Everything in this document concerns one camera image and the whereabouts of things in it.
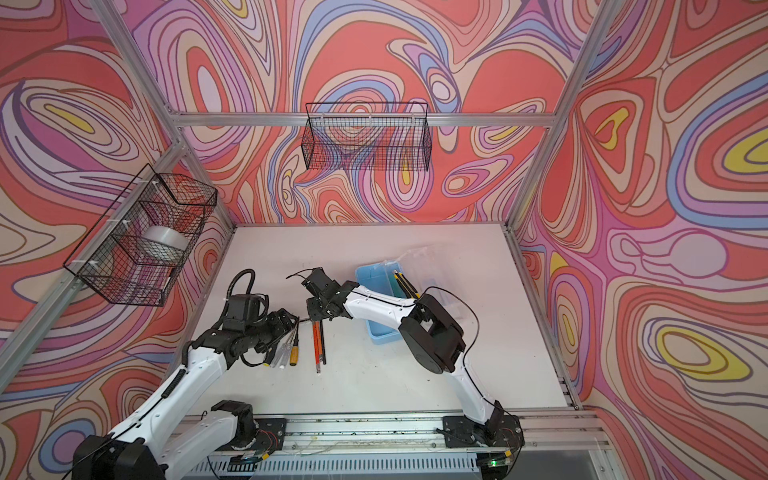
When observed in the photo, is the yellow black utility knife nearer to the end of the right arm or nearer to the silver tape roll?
the end of the right arm

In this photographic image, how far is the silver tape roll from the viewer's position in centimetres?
72

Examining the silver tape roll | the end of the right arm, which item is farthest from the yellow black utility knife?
the silver tape roll
